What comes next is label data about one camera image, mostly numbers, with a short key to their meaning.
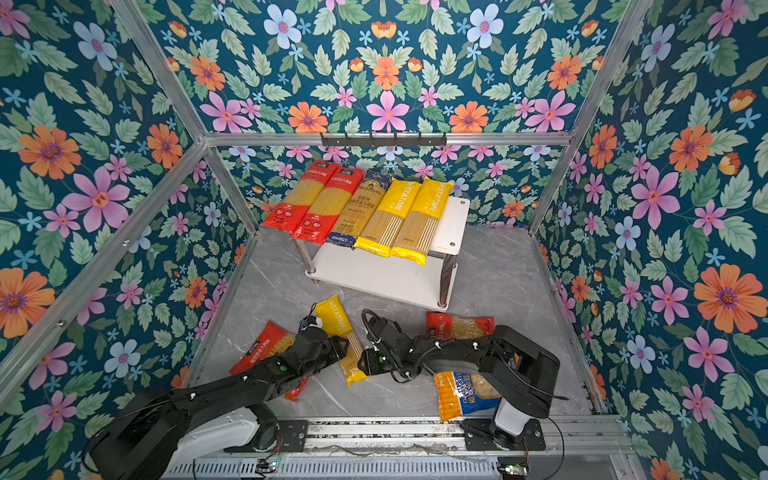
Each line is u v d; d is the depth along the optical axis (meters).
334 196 0.77
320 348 0.69
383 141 0.93
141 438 0.41
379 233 0.69
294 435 0.73
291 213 0.73
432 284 0.96
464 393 0.77
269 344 0.86
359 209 0.75
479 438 0.72
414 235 0.68
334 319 0.92
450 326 0.88
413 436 0.75
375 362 0.73
